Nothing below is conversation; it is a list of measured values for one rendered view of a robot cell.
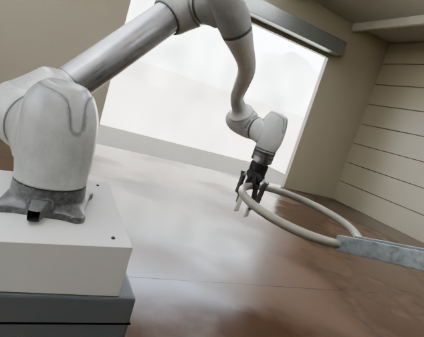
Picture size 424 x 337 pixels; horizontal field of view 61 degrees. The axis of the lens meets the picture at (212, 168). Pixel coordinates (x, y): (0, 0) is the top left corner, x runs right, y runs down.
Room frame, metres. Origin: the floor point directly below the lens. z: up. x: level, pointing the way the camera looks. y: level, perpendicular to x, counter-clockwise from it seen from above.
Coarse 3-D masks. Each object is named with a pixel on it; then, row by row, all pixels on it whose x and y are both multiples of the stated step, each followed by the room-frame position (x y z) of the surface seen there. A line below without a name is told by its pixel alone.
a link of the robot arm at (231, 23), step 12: (204, 0) 1.07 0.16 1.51; (216, 0) 1.05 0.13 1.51; (228, 0) 1.05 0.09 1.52; (240, 0) 1.07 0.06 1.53; (204, 12) 1.10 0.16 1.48; (216, 12) 1.07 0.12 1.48; (228, 12) 1.06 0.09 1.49; (240, 12) 1.08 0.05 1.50; (204, 24) 1.15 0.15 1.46; (216, 24) 1.11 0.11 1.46; (228, 24) 1.09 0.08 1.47; (240, 24) 1.09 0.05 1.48; (228, 36) 1.12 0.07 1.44
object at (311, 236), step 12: (240, 192) 1.29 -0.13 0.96; (276, 192) 1.54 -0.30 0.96; (288, 192) 1.55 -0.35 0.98; (252, 204) 1.19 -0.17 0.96; (312, 204) 1.53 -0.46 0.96; (264, 216) 1.14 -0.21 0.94; (276, 216) 1.13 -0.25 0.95; (336, 216) 1.45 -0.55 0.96; (288, 228) 1.10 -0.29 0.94; (300, 228) 1.10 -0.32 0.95; (348, 228) 1.37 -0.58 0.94; (312, 240) 1.09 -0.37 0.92; (324, 240) 1.09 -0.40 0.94; (336, 240) 1.11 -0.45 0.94
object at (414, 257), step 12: (348, 240) 1.10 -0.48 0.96; (360, 240) 1.07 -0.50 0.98; (372, 240) 1.15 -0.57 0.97; (348, 252) 1.08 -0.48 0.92; (360, 252) 1.06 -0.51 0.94; (372, 252) 1.03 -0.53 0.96; (384, 252) 1.01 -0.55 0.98; (396, 252) 0.98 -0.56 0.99; (408, 252) 0.96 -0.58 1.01; (420, 252) 0.94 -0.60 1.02; (396, 264) 0.98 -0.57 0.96; (408, 264) 0.95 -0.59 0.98; (420, 264) 0.93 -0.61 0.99
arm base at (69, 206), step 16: (16, 192) 0.71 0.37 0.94; (32, 192) 0.70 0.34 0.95; (48, 192) 0.71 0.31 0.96; (64, 192) 0.72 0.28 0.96; (80, 192) 0.76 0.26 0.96; (0, 208) 0.67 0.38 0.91; (16, 208) 0.69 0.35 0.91; (32, 208) 0.66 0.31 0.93; (48, 208) 0.70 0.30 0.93; (64, 208) 0.72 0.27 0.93; (80, 208) 0.75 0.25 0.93
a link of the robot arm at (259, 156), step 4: (256, 148) 1.43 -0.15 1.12; (260, 148) 1.42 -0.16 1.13; (256, 152) 1.43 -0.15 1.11; (260, 152) 1.42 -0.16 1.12; (264, 152) 1.41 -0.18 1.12; (268, 152) 1.41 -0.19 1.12; (252, 156) 1.44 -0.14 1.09; (256, 156) 1.43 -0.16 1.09; (260, 156) 1.42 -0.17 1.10; (264, 156) 1.41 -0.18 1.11; (268, 156) 1.42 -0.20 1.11; (272, 156) 1.43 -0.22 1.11; (256, 160) 1.42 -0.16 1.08; (260, 160) 1.41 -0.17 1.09; (264, 160) 1.41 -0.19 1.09; (268, 160) 1.42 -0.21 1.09; (272, 160) 1.44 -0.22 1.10; (264, 164) 1.43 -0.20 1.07; (268, 164) 1.43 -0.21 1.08
